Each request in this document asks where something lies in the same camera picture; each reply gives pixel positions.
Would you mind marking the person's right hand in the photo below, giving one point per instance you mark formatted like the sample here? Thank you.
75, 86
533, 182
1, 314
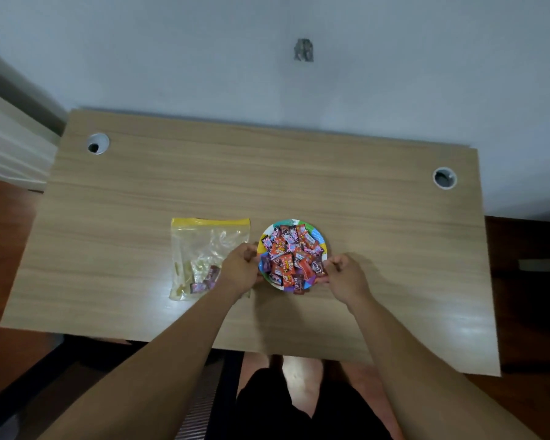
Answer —
348, 279

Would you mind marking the person's left hand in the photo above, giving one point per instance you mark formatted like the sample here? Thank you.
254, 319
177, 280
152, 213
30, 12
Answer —
238, 270

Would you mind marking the person's right fingers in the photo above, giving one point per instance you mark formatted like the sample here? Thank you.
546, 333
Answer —
333, 266

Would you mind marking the person's left fingers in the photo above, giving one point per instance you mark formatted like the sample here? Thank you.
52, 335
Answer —
252, 252

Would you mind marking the colourful paper plate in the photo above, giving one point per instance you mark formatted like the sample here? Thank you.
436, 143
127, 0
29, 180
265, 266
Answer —
315, 234

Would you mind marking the person's right forearm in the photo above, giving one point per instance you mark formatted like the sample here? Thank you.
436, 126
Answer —
417, 375

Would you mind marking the person's left forearm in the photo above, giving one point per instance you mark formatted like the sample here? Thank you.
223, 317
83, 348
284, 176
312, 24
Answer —
165, 361

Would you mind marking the pile of wrapped candies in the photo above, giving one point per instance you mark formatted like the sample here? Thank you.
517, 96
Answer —
292, 258

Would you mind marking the purple wrapped candy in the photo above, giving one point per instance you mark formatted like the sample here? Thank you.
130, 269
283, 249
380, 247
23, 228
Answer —
212, 273
197, 287

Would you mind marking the clear zip bag yellow strip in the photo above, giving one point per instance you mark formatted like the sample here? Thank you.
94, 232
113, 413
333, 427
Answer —
201, 245

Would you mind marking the person's left leg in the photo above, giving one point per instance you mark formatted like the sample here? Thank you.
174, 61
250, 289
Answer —
302, 384

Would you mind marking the person's leg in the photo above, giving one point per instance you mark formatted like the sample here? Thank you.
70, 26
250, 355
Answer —
302, 384
371, 394

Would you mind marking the person's right leg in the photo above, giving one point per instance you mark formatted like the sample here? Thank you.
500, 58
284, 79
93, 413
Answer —
371, 394

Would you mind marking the black shorts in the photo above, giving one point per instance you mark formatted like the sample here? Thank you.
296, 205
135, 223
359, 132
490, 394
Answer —
266, 412

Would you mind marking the dark wooden furniture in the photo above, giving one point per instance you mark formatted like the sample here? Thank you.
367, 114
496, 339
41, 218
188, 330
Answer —
527, 306

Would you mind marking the white curtain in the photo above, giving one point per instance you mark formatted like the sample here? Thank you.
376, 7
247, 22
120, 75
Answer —
13, 141

